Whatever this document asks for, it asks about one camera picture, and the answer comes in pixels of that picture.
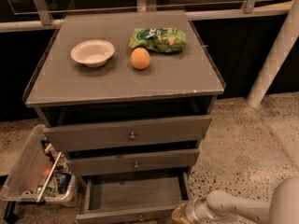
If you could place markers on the metal railing with glass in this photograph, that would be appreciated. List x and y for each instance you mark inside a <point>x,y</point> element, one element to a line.
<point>30,15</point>

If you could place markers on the grey bottom drawer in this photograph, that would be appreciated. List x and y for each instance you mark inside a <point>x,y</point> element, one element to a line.
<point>136,196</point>

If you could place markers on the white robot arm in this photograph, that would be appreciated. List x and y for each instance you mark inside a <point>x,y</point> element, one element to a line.
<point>220,206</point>

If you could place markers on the clear plastic storage bin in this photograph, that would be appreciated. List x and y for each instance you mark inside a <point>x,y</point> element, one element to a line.
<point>26,174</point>

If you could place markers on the grey middle drawer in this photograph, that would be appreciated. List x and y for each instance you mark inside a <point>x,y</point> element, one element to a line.
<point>134,162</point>

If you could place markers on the grey top drawer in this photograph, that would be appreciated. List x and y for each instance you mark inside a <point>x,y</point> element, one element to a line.
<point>127,133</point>

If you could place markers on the padded gripper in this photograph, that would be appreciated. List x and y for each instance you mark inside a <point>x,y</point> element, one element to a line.
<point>193,213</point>

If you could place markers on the small red ball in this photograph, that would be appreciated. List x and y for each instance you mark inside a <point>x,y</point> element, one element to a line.
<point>46,172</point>

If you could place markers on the grey drawer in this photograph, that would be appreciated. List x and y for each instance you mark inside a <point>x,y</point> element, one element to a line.
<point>136,196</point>
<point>127,133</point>
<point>134,162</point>

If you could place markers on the green snack bag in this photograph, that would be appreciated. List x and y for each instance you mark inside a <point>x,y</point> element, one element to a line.
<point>163,40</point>

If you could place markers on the white paper bowl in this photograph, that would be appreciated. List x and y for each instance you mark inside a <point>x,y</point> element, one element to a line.
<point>92,53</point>

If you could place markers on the orange fruit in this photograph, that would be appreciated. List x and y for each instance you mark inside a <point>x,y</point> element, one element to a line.
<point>140,58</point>

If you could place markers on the white diagonal pillar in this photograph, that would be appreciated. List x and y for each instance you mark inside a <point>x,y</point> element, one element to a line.
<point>277,55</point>

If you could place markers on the grey wooden drawer cabinet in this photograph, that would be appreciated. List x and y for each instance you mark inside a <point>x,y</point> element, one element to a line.
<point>65,93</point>

